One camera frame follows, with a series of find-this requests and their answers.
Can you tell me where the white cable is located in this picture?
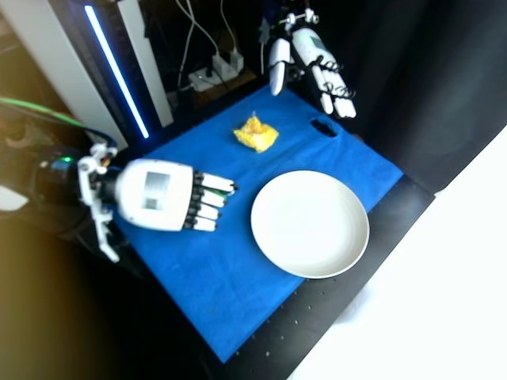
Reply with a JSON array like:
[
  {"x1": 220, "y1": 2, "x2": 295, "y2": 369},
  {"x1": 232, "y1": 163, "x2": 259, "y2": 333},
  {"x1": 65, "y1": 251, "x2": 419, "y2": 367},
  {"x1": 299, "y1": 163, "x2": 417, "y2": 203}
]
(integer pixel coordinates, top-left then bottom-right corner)
[
  {"x1": 177, "y1": 0, "x2": 197, "y2": 90},
  {"x1": 219, "y1": 0, "x2": 239, "y2": 56}
]

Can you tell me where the white plug adapter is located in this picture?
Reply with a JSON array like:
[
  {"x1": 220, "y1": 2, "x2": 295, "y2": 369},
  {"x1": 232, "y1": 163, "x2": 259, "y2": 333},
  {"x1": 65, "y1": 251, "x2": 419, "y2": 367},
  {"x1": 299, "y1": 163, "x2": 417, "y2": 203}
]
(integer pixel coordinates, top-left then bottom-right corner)
[{"x1": 212, "y1": 47, "x2": 245, "y2": 79}]

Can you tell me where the blue table cloth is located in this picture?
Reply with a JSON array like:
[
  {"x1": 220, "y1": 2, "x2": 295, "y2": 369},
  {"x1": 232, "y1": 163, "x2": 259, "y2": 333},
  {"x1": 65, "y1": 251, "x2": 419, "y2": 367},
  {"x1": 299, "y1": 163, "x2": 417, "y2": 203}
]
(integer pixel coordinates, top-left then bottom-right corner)
[{"x1": 114, "y1": 85, "x2": 405, "y2": 363}]

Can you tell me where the white power strip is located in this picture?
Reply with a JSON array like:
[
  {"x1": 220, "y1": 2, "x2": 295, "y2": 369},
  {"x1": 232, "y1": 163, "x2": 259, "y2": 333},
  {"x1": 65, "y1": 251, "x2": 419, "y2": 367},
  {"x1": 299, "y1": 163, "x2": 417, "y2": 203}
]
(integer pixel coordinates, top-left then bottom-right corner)
[{"x1": 188, "y1": 66, "x2": 223, "y2": 93}]

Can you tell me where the white column with blue light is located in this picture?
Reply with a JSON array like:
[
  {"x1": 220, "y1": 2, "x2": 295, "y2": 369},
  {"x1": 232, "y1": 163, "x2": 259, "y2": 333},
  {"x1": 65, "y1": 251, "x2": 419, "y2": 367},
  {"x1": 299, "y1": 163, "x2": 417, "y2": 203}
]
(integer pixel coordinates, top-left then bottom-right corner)
[{"x1": 0, "y1": 0, "x2": 175, "y2": 150}]

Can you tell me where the yellow sponge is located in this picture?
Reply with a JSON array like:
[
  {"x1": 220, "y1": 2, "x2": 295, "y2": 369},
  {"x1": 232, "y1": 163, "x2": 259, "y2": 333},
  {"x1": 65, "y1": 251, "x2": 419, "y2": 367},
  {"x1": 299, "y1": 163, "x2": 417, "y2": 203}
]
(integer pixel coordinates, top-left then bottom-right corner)
[{"x1": 232, "y1": 112, "x2": 280, "y2": 154}]

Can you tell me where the white round plate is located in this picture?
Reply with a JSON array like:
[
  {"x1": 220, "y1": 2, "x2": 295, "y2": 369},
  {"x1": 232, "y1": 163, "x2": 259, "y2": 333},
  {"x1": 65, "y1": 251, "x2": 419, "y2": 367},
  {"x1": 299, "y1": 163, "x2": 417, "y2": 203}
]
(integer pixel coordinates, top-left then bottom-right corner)
[{"x1": 250, "y1": 169, "x2": 371, "y2": 279}]

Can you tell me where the green cable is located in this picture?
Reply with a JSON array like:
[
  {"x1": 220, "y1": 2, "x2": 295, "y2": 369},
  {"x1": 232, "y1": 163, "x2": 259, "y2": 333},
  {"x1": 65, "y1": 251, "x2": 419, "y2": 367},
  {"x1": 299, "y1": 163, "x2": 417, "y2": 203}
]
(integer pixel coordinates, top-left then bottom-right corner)
[{"x1": 0, "y1": 97, "x2": 87, "y2": 128}]

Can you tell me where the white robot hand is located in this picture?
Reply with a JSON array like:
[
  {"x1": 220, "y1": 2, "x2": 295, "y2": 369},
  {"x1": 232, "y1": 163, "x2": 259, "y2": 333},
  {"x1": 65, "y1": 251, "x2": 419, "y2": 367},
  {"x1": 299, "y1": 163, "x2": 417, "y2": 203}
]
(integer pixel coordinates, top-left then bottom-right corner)
[
  {"x1": 113, "y1": 158, "x2": 240, "y2": 234},
  {"x1": 268, "y1": 26, "x2": 357, "y2": 120}
]

